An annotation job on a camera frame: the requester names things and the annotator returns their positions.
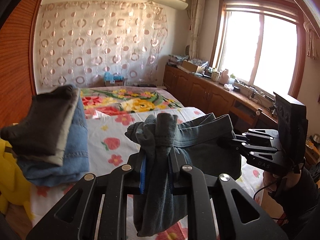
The white floral bed sheet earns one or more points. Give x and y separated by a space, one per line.
108 148

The wooden louvered wardrobe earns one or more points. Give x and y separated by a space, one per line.
17 75

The blue item on headboard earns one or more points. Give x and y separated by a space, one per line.
113 79

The beige side curtain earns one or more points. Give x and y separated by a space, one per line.
197 10

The grey-blue shorts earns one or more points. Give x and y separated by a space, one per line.
166 146

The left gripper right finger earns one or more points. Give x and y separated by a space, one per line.
191 182

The pink figurine on cabinet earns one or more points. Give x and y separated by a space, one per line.
224 77

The folded blue jeans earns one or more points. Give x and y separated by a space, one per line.
75 161

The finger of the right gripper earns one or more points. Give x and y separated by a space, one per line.
257 141

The folded dark grey garment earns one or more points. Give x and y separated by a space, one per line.
42 134

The window with wooden frame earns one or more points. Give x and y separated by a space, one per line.
261 43

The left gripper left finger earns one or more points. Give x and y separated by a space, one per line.
124 180

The yellow cloth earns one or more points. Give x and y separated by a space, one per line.
15 189

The cardboard box on cabinet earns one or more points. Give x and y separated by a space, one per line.
192 67

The circle-patterned sheer curtain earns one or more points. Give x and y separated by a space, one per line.
78 41

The person's right hand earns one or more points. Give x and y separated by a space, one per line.
271 181

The long wooden cabinet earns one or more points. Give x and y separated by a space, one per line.
211 97

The pink floral blanket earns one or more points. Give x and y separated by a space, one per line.
126 99

